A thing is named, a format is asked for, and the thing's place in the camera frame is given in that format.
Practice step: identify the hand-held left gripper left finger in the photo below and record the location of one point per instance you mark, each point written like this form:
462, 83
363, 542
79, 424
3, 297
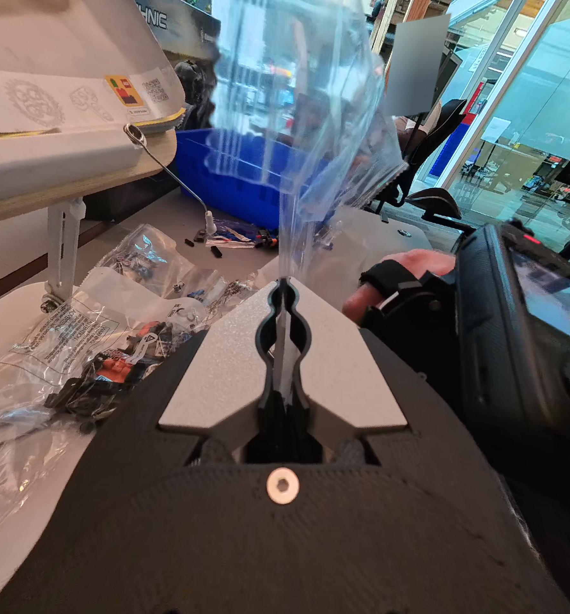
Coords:
208, 383

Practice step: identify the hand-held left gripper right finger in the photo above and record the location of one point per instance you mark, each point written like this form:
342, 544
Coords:
356, 383

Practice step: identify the clear plastic bag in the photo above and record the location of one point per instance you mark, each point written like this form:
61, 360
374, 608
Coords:
304, 96

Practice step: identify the small black orange lego assembly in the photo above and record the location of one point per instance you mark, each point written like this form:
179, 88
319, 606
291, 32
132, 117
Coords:
265, 240

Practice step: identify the large white-label lego parts bag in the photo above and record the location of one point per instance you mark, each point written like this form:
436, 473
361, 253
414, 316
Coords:
50, 336

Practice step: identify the black lego set box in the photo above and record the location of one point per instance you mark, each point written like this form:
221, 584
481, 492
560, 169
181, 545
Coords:
193, 57

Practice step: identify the lego instruction booklet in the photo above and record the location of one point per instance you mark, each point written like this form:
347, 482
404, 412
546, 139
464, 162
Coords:
74, 72

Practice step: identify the person's right hand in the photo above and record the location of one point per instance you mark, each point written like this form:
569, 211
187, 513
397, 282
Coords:
424, 261

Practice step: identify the clear bag of pale parts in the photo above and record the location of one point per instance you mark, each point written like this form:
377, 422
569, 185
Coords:
146, 254

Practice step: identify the black office chair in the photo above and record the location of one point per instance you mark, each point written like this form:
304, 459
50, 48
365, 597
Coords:
433, 201
433, 139

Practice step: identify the small bag of blue parts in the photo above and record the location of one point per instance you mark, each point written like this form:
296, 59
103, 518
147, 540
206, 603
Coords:
232, 235

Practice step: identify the blue plastic bin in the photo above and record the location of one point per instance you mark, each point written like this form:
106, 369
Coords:
227, 182

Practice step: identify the wooden post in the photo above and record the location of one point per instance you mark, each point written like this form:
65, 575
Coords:
400, 14

